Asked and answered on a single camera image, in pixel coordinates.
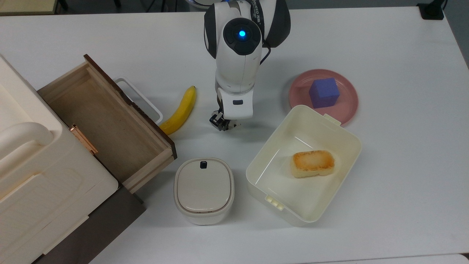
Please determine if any purple cube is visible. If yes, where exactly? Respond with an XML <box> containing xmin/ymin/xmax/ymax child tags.
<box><xmin>309</xmin><ymin>77</ymin><xmax>340</xmax><ymax>109</ymax></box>

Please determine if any white drawer handle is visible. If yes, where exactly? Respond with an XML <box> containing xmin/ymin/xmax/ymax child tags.
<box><xmin>114</xmin><ymin>76</ymin><xmax>163</xmax><ymax>125</ymax></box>

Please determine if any cream open plastic tub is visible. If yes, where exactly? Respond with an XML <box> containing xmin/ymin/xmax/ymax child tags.
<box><xmin>245</xmin><ymin>105</ymin><xmax>362</xmax><ymax>226</ymax></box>

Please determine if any cream lidded round container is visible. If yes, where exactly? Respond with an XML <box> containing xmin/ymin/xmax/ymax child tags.
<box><xmin>174</xmin><ymin>158</ymin><xmax>235</xmax><ymax>226</ymax></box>

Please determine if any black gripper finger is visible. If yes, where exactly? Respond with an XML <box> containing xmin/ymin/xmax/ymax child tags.
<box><xmin>210</xmin><ymin>111</ymin><xmax>227</xmax><ymax>131</ymax></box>

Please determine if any yellow banana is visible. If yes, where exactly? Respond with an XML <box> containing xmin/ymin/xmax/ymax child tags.
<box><xmin>159</xmin><ymin>85</ymin><xmax>197</xmax><ymax>135</ymax></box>

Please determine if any copper latch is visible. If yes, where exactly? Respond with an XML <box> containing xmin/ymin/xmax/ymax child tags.
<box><xmin>69</xmin><ymin>124</ymin><xmax>99</xmax><ymax>155</ymax></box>

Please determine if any black corner clamp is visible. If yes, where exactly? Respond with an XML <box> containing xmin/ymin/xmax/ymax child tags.
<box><xmin>417</xmin><ymin>0</ymin><xmax>448</xmax><ymax>20</ymax></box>

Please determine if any pink round plate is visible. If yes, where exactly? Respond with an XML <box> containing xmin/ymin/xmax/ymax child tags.
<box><xmin>288</xmin><ymin>69</ymin><xmax>359</xmax><ymax>127</ymax></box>

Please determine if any wooden drawer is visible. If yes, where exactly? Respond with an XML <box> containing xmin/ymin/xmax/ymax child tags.
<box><xmin>37</xmin><ymin>54</ymin><xmax>177</xmax><ymax>194</ymax></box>

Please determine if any dark wood cabinet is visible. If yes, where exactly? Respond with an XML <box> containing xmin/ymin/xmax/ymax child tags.
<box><xmin>33</xmin><ymin>185</ymin><xmax>146</xmax><ymax>264</ymax></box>

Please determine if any toasted bread piece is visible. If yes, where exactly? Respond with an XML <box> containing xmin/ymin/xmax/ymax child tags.
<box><xmin>290</xmin><ymin>150</ymin><xmax>335</xmax><ymax>179</ymax></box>

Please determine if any light wooden desk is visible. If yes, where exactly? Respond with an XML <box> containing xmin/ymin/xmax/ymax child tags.
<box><xmin>0</xmin><ymin>0</ymin><xmax>61</xmax><ymax>16</ymax></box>

